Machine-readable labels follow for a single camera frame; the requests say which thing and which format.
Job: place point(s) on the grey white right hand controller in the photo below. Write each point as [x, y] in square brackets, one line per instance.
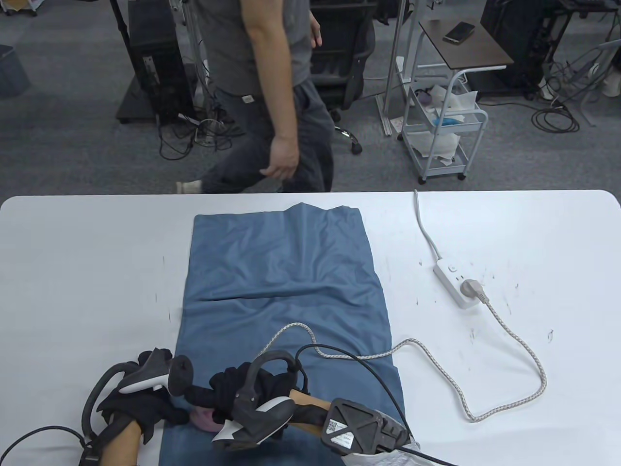
[262, 420]

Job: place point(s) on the white table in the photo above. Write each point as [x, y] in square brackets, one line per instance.
[73, 267]

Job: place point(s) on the pile of white papers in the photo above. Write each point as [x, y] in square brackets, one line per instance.
[436, 143]

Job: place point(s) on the smartphone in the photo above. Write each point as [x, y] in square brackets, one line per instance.
[458, 33]

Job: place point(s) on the white power strip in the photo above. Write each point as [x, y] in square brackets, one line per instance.
[449, 274]

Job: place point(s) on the black office chair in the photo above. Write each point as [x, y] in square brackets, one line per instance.
[349, 63]

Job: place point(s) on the person's right forearm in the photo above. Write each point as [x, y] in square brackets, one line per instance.
[310, 407]

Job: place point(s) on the pink electric iron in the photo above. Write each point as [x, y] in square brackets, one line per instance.
[206, 420]

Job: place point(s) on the blue pillowcase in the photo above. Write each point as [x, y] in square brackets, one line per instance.
[291, 272]

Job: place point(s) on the grey white left hand controller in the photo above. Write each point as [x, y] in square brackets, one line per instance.
[150, 374]

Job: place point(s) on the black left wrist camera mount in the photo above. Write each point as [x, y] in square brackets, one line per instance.
[91, 456]

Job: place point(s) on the white rolling cart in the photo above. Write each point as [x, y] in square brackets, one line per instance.
[422, 167]

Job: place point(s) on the grey white hand controller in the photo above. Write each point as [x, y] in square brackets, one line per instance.
[262, 420]
[150, 374]

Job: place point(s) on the black floor stand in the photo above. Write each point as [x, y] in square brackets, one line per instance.
[133, 104]

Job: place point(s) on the blue cloth item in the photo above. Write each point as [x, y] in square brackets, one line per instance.
[446, 121]

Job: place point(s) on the white metal frame post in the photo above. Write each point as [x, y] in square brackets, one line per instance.
[389, 87]
[200, 77]

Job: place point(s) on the brown side table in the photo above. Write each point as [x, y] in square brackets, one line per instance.
[475, 53]

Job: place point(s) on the black computer tower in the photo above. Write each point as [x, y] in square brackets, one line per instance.
[155, 48]
[509, 39]

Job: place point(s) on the purple round object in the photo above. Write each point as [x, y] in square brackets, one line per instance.
[424, 98]

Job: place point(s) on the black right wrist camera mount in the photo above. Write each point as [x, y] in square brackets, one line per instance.
[359, 422]

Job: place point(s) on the person's right hand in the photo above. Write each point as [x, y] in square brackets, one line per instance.
[225, 393]

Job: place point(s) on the crumpled white paper sheets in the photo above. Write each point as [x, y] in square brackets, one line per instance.
[456, 99]

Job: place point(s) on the person's left forearm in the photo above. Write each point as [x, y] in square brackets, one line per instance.
[121, 446]

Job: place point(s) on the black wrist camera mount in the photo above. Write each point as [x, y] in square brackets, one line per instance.
[91, 456]
[359, 422]

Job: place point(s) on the person's left hand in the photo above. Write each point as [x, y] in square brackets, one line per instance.
[145, 407]

